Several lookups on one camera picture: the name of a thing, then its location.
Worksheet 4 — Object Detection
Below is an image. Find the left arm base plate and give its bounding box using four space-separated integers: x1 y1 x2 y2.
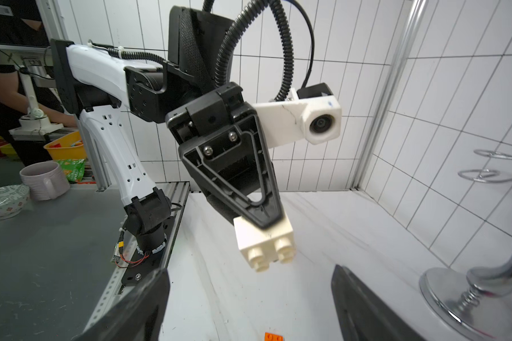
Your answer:
121 217 179 286

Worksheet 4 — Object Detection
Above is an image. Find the patterned bowl on bench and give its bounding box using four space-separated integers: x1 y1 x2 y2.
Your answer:
0 185 30 220

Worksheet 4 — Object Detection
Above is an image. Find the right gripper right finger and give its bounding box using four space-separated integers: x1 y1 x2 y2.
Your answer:
331 265 423 340

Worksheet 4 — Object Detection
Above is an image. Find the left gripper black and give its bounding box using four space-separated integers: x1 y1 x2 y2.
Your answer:
165 82 283 230

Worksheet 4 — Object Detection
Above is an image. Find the aluminium mounting rail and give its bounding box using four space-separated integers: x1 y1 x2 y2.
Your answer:
85 181 190 330

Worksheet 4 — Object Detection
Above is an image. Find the green snack packet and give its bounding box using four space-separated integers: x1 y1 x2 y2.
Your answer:
56 159 86 183

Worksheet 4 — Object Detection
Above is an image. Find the long orange lego brick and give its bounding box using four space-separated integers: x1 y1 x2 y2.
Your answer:
264 332 284 341

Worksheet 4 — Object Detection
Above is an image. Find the chrome glass holder stand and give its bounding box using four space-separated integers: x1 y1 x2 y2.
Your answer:
408 144 512 340

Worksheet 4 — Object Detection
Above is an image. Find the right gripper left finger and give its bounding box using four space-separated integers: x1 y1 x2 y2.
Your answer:
76 269 171 341

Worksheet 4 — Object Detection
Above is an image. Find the cream white lego brick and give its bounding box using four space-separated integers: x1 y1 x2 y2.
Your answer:
233 210 297 272

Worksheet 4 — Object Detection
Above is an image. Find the grey mug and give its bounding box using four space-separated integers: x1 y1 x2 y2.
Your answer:
19 161 71 201

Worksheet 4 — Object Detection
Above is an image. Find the person in black shirt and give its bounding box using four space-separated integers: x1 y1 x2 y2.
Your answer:
0 1 77 166

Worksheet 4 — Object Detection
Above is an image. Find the yellow bowl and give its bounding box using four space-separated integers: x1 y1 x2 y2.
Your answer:
44 131 87 161

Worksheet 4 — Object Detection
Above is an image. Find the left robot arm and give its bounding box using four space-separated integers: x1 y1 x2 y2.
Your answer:
51 1 294 257

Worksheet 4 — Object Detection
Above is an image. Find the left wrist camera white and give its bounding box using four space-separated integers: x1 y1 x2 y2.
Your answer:
253 83 342 148

